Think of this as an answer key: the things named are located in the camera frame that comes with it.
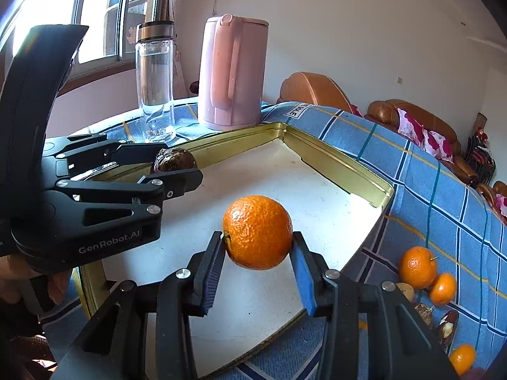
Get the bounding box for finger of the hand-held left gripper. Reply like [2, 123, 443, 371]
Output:
[43, 134, 163, 177]
[55, 168, 204, 222]

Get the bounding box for pink electric kettle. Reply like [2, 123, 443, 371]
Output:
[197, 14, 270, 131]

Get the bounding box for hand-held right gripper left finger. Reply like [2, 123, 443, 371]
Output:
[49, 230, 228, 380]

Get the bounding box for blue plaid tablecloth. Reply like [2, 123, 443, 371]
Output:
[40, 97, 507, 380]

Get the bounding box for dark wrinkled passion fruit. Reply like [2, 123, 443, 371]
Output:
[150, 147, 197, 174]

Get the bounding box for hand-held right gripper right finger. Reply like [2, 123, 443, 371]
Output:
[291, 231, 460, 380]

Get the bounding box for clear glass bottle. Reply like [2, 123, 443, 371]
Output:
[136, 21, 176, 143]

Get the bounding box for gold tin box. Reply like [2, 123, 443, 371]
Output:
[79, 122, 395, 378]

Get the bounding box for window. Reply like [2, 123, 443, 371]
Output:
[0, 0, 169, 73]

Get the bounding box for dark maroon round fruit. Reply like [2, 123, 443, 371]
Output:
[438, 309, 460, 355]

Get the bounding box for brown leather armchair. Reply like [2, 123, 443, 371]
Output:
[276, 72, 353, 113]

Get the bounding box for person's left hand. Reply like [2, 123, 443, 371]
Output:
[0, 256, 72, 306]

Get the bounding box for tan walnut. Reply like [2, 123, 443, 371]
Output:
[396, 282, 416, 303]

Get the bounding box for small brown leather sofa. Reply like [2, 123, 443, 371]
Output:
[477, 180, 507, 226]

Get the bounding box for stacked dark chairs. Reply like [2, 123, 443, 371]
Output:
[465, 113, 497, 185]

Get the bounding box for orange mandarin with stem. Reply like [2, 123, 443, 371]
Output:
[398, 246, 440, 289]

